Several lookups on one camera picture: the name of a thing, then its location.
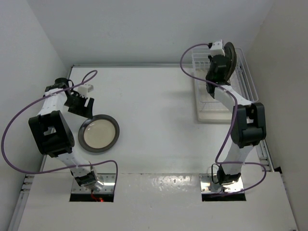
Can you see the metal base plate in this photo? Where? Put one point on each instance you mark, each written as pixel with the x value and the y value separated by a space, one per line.
pixel 209 185
pixel 105 185

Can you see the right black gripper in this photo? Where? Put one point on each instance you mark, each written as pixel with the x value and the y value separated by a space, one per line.
pixel 211 58

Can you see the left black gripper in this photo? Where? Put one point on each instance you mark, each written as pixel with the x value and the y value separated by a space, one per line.
pixel 83 110

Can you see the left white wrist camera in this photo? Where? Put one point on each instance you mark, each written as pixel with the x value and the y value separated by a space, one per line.
pixel 85 89

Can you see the dark patterned rim plate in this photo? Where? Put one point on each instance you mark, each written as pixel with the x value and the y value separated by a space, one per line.
pixel 229 65

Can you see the white drip tray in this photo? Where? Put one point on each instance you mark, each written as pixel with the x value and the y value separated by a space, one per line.
pixel 209 115

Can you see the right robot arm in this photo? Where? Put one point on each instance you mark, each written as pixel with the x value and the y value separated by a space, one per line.
pixel 248 123

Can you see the white wire dish rack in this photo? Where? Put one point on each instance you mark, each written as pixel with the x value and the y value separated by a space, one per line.
pixel 241 81

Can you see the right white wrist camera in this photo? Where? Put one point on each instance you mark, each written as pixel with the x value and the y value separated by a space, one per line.
pixel 217 48

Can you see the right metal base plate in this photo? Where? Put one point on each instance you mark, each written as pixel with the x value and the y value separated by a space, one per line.
pixel 209 185

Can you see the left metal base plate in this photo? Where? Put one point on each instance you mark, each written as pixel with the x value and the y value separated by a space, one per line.
pixel 105 185

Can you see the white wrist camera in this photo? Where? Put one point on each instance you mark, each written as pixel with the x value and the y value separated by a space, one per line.
pixel 85 89
pixel 217 48

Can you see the white front board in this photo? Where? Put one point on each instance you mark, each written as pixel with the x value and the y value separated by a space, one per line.
pixel 147 202

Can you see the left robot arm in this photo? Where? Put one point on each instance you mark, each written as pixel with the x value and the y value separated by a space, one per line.
pixel 53 135

